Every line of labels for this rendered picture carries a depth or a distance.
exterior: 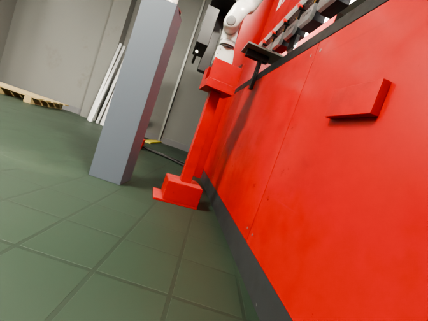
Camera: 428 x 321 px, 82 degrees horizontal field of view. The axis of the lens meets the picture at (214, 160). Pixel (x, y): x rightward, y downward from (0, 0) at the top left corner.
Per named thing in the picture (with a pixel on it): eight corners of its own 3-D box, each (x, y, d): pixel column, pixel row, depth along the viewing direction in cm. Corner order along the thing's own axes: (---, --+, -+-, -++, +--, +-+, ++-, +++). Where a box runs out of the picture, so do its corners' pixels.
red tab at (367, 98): (323, 116, 62) (334, 89, 61) (330, 119, 62) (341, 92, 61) (369, 113, 47) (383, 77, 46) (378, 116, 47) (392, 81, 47)
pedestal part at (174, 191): (152, 188, 151) (158, 170, 150) (190, 199, 158) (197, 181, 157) (152, 199, 132) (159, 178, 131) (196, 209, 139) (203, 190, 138)
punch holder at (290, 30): (281, 40, 162) (290, 15, 161) (293, 45, 163) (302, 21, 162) (292, 32, 147) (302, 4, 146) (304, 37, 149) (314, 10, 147)
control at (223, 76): (199, 88, 147) (208, 59, 146) (222, 99, 152) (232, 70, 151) (206, 85, 128) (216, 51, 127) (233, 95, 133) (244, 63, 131)
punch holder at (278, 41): (271, 49, 181) (278, 27, 180) (281, 54, 183) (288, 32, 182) (278, 42, 167) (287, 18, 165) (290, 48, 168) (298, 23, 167)
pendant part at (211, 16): (192, 53, 281) (202, 23, 278) (202, 58, 284) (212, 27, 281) (196, 41, 237) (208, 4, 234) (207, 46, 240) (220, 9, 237)
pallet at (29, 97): (69, 112, 461) (71, 106, 460) (34, 105, 372) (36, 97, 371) (1, 88, 457) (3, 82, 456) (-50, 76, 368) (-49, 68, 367)
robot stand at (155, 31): (88, 174, 134) (143, -8, 126) (102, 170, 152) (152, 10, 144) (119, 185, 135) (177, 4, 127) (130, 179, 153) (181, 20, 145)
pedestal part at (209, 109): (179, 178, 147) (209, 90, 142) (188, 181, 148) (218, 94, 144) (180, 181, 141) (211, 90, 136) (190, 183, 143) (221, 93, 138)
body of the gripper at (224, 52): (233, 50, 138) (228, 71, 139) (216, 44, 135) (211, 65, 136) (237, 47, 130) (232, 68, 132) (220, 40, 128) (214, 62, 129)
